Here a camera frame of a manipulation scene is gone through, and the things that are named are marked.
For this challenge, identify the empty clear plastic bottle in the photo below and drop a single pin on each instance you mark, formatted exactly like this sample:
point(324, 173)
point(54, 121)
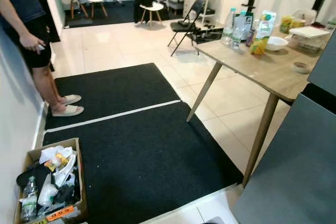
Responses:
point(29, 200)

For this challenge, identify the cardboard rubbish box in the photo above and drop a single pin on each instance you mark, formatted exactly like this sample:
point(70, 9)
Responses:
point(60, 213)

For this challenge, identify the beige tape roll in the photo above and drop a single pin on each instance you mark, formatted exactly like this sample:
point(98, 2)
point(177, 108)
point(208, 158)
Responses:
point(301, 71)

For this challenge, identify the grey fridge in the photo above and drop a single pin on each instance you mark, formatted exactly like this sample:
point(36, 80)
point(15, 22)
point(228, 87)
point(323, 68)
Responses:
point(294, 171)

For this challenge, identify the black folding chair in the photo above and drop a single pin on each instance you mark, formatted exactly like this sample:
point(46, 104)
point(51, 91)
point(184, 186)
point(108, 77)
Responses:
point(184, 26)

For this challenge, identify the white bowl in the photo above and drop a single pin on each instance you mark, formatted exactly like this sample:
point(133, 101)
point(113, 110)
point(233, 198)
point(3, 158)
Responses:
point(276, 44)

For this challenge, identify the white food container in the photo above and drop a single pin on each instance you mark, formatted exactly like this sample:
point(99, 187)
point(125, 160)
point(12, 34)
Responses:
point(310, 32)

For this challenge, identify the dark carpet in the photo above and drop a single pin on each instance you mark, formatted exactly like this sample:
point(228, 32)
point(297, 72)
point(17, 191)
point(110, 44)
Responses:
point(118, 14)

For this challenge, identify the yellow snack wrapper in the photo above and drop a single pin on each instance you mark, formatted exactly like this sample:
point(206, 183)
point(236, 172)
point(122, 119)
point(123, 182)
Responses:
point(56, 162)

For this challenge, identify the white round stool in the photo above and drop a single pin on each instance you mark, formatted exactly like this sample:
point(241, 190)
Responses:
point(152, 7)

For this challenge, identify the black jacket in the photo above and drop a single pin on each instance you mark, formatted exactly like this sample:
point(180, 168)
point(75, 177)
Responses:
point(144, 1)

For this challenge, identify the green yellow juice carton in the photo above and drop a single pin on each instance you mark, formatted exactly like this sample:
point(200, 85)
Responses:
point(263, 30)

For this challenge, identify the white plastic bag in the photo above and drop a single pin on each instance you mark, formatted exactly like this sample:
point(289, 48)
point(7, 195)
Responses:
point(64, 171)

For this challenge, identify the large black floor mat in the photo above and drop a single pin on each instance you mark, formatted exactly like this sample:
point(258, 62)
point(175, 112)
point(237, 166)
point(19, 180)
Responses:
point(147, 166)

